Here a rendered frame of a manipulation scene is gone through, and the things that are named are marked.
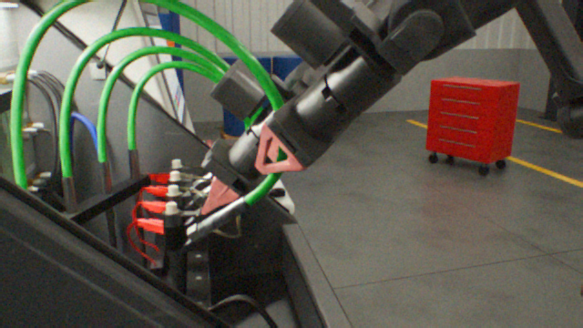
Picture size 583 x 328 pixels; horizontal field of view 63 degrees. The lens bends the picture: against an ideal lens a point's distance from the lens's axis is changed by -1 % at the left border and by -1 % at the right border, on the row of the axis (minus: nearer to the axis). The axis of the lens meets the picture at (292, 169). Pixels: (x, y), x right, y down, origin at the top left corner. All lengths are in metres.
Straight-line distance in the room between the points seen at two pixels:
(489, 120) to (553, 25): 3.83
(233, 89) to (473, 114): 4.27
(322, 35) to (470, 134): 4.43
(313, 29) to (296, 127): 0.11
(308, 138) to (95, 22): 0.65
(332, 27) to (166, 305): 0.28
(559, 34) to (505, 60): 8.31
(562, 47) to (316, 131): 0.55
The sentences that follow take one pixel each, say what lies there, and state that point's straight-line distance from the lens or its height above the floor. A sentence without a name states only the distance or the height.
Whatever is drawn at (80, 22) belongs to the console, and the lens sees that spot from 1.06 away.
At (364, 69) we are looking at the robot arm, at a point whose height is 1.35.
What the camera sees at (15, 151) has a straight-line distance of 0.74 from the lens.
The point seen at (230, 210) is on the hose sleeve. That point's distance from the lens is 0.60.
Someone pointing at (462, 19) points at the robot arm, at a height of 1.39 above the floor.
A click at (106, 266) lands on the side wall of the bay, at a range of 0.39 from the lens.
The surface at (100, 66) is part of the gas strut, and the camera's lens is 1.01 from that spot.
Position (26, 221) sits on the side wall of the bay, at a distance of 0.38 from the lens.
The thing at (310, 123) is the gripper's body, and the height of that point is 1.29.
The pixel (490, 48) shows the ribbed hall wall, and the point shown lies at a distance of 9.04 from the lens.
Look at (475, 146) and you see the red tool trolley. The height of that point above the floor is 0.28.
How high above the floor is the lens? 1.39
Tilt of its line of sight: 17 degrees down
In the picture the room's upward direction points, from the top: straight up
